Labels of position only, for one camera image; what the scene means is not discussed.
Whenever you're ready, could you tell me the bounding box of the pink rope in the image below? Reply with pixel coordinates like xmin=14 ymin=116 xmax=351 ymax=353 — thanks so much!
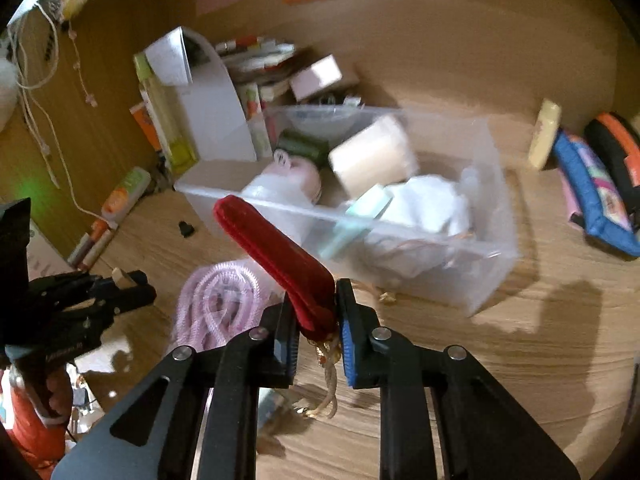
xmin=170 ymin=259 xmax=281 ymax=354

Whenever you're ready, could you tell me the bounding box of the red velvet tassel pouch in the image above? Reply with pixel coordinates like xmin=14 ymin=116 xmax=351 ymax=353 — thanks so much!
xmin=213 ymin=195 xmax=341 ymax=418

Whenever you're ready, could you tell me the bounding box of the mint green small tube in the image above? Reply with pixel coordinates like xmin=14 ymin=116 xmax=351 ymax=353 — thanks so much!
xmin=319 ymin=184 xmax=393 ymax=259

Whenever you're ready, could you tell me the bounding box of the dark green glass bottle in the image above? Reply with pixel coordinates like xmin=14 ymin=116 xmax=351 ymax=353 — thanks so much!
xmin=276 ymin=129 xmax=330 ymax=168

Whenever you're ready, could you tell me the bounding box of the orange white pens bundle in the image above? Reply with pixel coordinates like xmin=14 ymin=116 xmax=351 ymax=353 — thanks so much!
xmin=66 ymin=220 xmax=117 ymax=271

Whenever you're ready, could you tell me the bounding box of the green orange tube package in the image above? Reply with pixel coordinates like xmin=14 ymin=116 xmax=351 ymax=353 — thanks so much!
xmin=101 ymin=167 xmax=151 ymax=224

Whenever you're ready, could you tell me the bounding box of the small black clip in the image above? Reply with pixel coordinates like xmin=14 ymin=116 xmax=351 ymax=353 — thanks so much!
xmin=178 ymin=220 xmax=195 ymax=238

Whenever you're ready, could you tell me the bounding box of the yellow green liquid bottle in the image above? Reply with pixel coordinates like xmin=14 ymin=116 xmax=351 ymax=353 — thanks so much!
xmin=134 ymin=52 xmax=198 ymax=179

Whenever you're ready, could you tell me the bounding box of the white crumpled cloth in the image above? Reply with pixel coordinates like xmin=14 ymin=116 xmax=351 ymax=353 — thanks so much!
xmin=364 ymin=173 xmax=474 ymax=281

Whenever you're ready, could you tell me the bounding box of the clear plastic storage bin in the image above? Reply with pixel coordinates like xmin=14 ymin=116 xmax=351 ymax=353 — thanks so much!
xmin=176 ymin=106 xmax=518 ymax=314

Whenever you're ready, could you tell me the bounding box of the pink round compact case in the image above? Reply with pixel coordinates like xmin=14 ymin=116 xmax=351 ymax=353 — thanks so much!
xmin=269 ymin=148 xmax=322 ymax=204

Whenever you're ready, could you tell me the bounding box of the fruit print white box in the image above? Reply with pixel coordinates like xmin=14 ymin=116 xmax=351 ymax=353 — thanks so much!
xmin=235 ymin=82 xmax=272 ymax=159

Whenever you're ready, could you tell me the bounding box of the white standing paper folder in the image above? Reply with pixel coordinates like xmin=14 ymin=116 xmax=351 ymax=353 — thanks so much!
xmin=144 ymin=27 xmax=257 ymax=162

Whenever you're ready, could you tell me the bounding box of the stack of booklets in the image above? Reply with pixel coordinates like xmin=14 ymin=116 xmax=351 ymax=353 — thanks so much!
xmin=215 ymin=36 xmax=304 ymax=84

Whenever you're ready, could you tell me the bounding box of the clear glass bowl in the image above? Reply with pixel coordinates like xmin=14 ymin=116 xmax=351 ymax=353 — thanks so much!
xmin=286 ymin=106 xmax=360 ymax=142

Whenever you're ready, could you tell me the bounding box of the pink small cardboard box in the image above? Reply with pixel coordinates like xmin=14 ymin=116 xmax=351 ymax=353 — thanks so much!
xmin=288 ymin=55 xmax=359 ymax=102

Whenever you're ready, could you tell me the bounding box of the cream yellow small tube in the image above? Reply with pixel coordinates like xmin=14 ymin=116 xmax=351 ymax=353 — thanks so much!
xmin=528 ymin=99 xmax=562 ymax=170

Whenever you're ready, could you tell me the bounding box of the black orange round case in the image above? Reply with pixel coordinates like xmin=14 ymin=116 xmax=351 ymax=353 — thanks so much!
xmin=584 ymin=112 xmax=639 ymax=211

